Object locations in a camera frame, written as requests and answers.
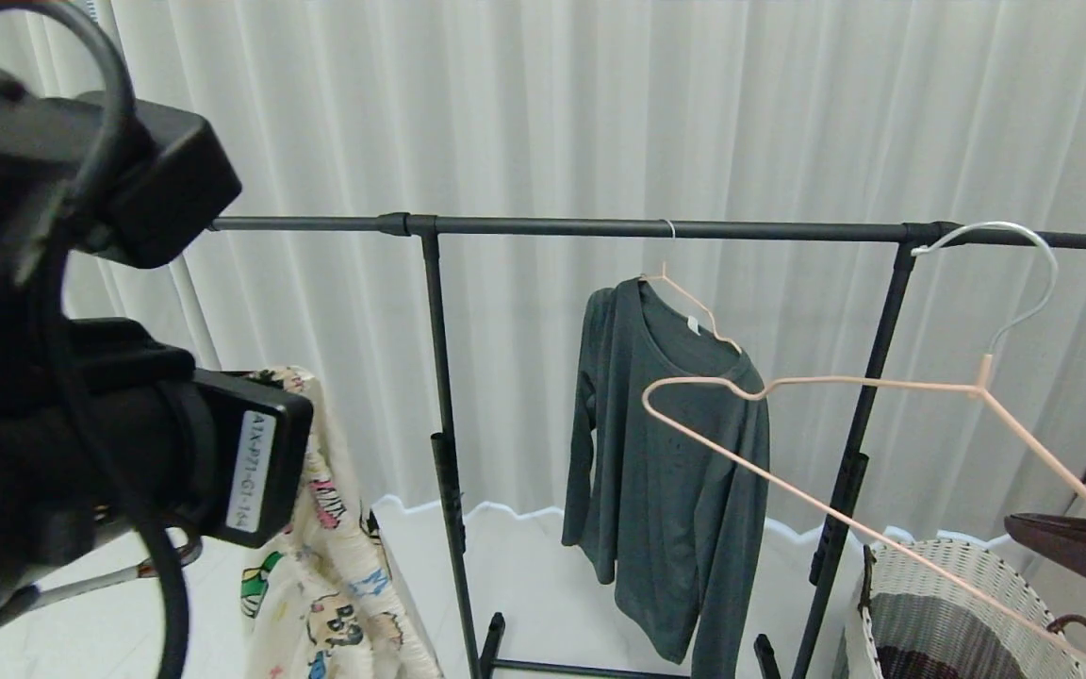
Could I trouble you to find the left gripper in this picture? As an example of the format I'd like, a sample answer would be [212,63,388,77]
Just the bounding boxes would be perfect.
[0,370,316,625]

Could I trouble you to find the cream printed garment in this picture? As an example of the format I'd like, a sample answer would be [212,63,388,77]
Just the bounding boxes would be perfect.
[239,366,442,679]

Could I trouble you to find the dark grey T-shirt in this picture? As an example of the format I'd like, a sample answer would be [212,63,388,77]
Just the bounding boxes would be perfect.
[561,277,773,679]

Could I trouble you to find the pink clothes hanger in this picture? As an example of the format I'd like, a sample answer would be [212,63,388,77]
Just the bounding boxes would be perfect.
[638,221,745,356]
[641,221,1086,679]

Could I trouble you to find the black clothes rack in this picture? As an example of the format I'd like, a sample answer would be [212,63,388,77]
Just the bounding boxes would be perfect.
[207,212,1086,679]

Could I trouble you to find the white laundry basket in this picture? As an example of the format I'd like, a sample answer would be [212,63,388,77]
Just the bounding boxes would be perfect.
[841,538,1086,679]

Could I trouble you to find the white curtain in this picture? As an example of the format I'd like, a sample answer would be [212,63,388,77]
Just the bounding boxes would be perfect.
[0,0,1086,567]

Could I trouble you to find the black cable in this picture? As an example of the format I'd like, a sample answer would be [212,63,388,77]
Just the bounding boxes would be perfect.
[0,0,192,679]

